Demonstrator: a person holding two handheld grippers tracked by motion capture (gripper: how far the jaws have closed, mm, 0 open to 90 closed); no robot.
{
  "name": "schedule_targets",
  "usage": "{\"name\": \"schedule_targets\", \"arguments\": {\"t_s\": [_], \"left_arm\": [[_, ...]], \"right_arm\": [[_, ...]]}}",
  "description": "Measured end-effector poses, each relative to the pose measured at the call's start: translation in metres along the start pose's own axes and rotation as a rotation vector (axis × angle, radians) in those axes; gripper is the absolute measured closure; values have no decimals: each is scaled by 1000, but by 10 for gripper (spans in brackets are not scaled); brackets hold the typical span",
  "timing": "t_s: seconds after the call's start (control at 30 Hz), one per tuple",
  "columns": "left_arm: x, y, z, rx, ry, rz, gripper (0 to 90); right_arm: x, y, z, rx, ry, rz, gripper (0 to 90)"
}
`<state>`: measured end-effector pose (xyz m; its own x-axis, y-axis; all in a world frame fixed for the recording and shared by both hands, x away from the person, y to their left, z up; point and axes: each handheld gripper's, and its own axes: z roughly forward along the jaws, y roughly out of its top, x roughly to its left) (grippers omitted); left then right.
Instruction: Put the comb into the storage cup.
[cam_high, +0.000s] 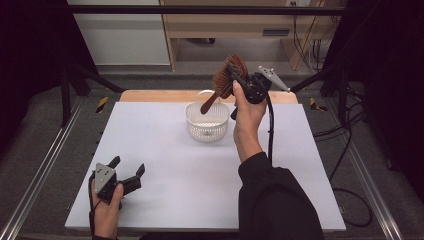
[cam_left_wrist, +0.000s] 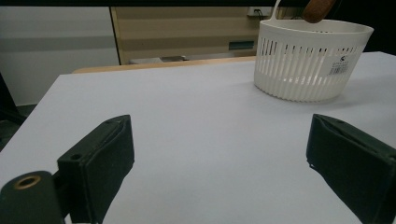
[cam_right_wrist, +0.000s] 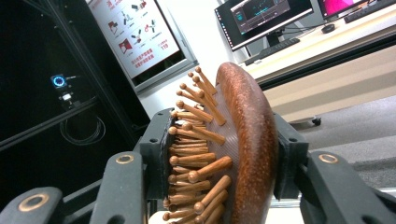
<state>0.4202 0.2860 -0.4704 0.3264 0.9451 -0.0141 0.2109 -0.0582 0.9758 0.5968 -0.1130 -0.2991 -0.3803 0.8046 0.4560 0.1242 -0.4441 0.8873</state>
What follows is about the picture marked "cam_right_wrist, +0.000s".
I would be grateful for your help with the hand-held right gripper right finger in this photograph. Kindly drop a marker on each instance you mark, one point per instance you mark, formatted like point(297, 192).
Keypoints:
point(294, 155)

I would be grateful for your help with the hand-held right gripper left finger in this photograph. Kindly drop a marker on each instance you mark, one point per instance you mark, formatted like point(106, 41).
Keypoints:
point(152, 149)

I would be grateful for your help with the brown wooden hairbrush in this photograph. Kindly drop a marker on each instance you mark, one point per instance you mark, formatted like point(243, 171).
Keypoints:
point(249, 140)

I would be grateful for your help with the black desk caster wheel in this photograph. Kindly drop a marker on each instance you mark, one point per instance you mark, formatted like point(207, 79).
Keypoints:
point(316, 121)

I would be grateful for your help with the light wooden desk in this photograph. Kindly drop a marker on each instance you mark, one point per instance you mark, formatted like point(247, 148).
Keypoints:
point(336, 74)

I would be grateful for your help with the black keyboard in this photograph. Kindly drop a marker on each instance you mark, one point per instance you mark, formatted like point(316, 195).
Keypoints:
point(272, 51)
point(370, 11)

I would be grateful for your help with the red and white poster panel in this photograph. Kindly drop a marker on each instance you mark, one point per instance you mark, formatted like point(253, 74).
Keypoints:
point(137, 34)

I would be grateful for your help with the black computer mouse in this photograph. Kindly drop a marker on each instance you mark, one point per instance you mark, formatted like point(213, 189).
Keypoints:
point(328, 28)

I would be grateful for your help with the dark computer monitor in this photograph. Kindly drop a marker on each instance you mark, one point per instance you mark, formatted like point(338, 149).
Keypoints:
point(264, 21)

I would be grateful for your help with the pink screen monitor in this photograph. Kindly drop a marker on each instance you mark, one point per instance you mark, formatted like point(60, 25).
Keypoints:
point(339, 5)

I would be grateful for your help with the black frame crossbar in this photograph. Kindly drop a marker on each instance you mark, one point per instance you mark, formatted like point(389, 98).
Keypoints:
point(327, 62)

